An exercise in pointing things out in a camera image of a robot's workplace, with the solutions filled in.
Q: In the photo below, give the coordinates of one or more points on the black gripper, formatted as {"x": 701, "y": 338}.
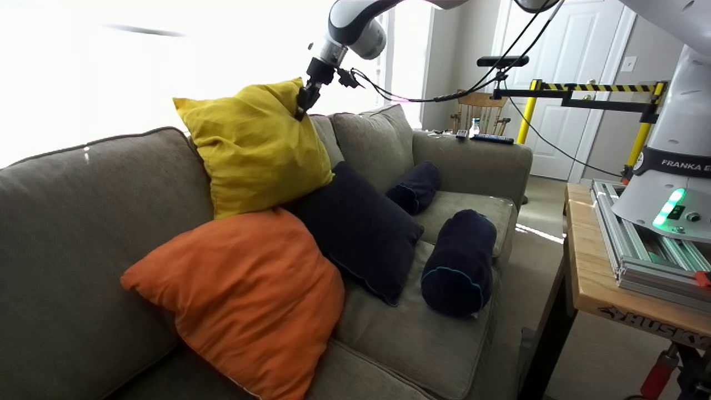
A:
{"x": 321, "y": 74}

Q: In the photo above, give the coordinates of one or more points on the yellow square pillow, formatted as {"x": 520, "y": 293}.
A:
{"x": 253, "y": 148}

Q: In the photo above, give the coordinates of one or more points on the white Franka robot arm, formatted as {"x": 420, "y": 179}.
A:
{"x": 356, "y": 23}

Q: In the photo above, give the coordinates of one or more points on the navy square pillow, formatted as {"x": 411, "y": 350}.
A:
{"x": 359, "y": 230}

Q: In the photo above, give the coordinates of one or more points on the small navy bolster pillow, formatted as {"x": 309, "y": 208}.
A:
{"x": 415, "y": 189}

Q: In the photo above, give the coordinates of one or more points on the orange square pillow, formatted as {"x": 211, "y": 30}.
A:
{"x": 245, "y": 296}

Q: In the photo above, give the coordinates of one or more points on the large navy bolster pillow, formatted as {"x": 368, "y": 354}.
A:
{"x": 458, "y": 268}

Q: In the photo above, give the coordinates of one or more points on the wooden chair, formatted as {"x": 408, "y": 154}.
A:
{"x": 479, "y": 100}

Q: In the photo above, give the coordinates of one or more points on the small black device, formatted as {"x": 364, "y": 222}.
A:
{"x": 493, "y": 138}

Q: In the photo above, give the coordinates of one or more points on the grey fabric sofa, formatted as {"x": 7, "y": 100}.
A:
{"x": 68, "y": 246}

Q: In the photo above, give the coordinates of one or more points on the white panel door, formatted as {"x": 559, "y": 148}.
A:
{"x": 586, "y": 44}

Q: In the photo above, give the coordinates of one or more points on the yellow black striped stand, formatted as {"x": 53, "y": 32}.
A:
{"x": 592, "y": 88}

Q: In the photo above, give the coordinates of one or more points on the wooden work table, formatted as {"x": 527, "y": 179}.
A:
{"x": 590, "y": 268}

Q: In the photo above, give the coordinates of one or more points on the aluminium mounting rails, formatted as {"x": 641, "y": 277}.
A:
{"x": 645, "y": 268}

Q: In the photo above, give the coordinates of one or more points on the red clamp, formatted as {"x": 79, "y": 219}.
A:
{"x": 659, "y": 373}

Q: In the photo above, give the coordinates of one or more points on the black camera on stand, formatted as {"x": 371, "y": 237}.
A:
{"x": 504, "y": 61}

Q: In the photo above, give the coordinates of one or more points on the white light switch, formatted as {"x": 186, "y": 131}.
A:
{"x": 629, "y": 63}

